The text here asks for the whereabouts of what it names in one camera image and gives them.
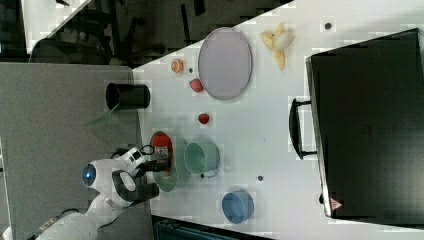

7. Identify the grey oval plate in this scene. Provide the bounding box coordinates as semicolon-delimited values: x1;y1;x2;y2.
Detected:
198;27;252;100

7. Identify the black cylinder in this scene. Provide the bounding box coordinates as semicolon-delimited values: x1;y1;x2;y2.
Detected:
105;83;151;110
134;177;159;204

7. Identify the red plush ketchup bottle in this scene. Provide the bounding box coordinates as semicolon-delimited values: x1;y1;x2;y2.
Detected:
150;131;173;162

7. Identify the green mug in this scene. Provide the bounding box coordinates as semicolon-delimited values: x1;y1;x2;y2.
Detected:
184;142;220;178

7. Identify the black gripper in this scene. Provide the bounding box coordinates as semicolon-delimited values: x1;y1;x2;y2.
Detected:
118;147;172;177

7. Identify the black cylinder lower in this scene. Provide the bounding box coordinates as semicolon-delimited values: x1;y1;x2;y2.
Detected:
134;177;159;204

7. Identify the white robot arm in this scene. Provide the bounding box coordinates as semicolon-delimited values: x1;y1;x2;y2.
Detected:
28;147;171;240

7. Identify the dark teal crate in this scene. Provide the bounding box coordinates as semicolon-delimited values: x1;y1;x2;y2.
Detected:
154;221;266;240

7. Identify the red plush strawberry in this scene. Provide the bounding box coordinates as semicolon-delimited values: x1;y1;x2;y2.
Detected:
198;113;210;124

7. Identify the pink plush fruit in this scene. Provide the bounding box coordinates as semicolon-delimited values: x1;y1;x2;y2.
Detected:
189;79;204;93

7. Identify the black cylinder upper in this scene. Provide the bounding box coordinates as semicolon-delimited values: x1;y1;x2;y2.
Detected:
105;83;151;110

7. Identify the black toaster oven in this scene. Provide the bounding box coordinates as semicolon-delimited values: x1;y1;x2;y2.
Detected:
305;28;424;229

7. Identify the blue bowl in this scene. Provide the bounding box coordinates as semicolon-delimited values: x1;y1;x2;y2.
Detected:
221;190;254;224

